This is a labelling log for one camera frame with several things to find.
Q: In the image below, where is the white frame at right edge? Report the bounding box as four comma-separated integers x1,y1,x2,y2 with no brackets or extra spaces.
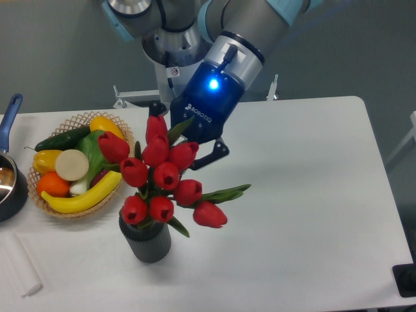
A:
385,111,415,172

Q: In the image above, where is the yellow squash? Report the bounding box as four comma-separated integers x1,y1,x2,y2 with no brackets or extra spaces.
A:
89,116,125,139

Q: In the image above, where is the dark grey ribbed vase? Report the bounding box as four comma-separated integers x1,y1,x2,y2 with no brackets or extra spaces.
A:
118,215,172,263

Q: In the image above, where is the green cucumber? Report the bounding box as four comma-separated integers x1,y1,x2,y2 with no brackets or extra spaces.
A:
25,126,90,152

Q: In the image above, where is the beige round disc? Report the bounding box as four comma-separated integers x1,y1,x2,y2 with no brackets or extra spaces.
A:
55,149,89,181

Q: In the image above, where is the red tulip bouquet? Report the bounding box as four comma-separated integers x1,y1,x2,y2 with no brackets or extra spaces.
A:
97,115,250,237

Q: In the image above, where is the black device at table edge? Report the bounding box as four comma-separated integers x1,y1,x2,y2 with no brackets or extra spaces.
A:
392,263,415,298

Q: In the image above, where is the woven wicker basket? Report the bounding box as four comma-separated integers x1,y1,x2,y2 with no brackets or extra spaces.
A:
27,111,135,218

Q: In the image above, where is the white rolled cloth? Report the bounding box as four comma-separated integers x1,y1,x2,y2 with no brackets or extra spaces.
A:
1,233,43,298

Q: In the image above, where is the dark pot with blue handle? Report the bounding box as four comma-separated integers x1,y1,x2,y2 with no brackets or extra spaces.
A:
1,94,28,222

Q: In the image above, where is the orange fruit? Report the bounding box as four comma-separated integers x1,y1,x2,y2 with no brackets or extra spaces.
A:
36,172,70,198

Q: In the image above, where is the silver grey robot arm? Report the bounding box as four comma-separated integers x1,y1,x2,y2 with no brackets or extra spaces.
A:
102,1,318,170

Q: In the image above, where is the green bok choy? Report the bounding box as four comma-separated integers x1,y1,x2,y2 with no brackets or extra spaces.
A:
70,130,107,196

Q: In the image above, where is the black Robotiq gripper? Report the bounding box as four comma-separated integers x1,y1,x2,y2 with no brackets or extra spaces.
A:
148,61,244,171

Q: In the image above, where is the purple eggplant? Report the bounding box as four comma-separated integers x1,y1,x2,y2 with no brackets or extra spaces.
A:
90,169,109,187

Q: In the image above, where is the yellow banana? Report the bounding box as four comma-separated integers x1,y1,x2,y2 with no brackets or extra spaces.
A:
41,171,122,215

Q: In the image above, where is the yellow bell pepper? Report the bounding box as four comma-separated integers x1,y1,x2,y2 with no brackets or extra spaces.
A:
32,149,62,175

